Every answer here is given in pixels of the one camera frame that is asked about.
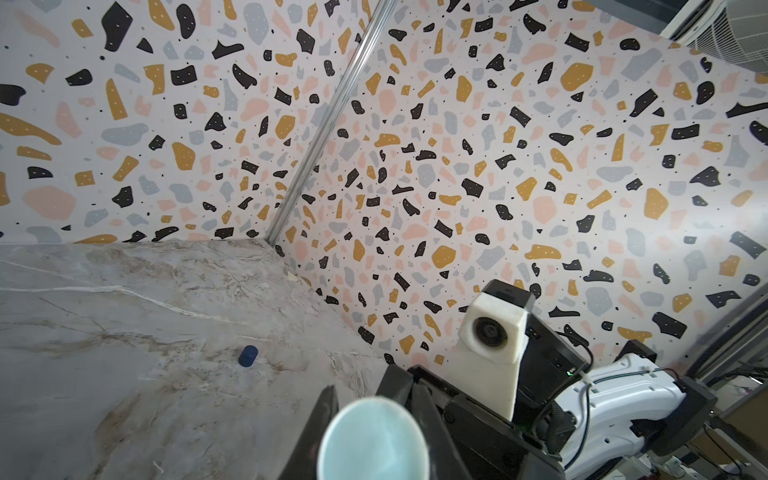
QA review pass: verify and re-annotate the white ventilation fan grille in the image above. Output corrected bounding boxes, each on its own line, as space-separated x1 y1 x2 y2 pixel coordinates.
660 0 768 74

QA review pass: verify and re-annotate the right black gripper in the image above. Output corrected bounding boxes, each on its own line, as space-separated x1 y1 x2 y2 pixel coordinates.
375 364 565 479

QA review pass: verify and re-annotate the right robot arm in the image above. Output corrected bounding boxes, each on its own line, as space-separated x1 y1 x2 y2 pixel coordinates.
377 294 716 479

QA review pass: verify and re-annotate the blue glue stick cap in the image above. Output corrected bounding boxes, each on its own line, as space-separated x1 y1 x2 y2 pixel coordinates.
237 345 259 368

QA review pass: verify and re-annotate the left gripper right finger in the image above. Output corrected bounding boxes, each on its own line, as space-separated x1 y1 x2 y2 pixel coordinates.
410 384 471 480

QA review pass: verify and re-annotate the blue white glue stick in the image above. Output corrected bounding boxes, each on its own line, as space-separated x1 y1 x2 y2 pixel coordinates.
316 396 430 480

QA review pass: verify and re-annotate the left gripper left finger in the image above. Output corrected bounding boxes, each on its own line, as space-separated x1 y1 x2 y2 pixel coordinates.
278 385 339 480

